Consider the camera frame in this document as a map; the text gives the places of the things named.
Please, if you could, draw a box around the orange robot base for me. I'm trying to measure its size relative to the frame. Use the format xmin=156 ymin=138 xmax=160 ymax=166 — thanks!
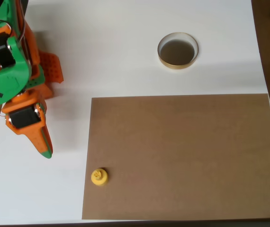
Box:
xmin=32 ymin=51 xmax=64 ymax=99

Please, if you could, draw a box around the round gold-rimmed bowl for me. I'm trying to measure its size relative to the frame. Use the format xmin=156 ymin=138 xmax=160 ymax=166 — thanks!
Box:
xmin=157 ymin=32 xmax=199 ymax=70

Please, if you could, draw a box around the small yellow plastic piece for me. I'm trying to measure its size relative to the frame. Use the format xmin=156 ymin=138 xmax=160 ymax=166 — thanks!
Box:
xmin=91 ymin=167 xmax=109 ymax=188

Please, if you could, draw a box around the brown cardboard sheet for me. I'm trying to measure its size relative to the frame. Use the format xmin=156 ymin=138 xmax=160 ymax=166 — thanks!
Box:
xmin=81 ymin=94 xmax=270 ymax=220

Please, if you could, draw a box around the white table sheet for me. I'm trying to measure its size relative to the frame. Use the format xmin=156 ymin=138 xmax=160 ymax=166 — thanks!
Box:
xmin=0 ymin=0 xmax=270 ymax=224

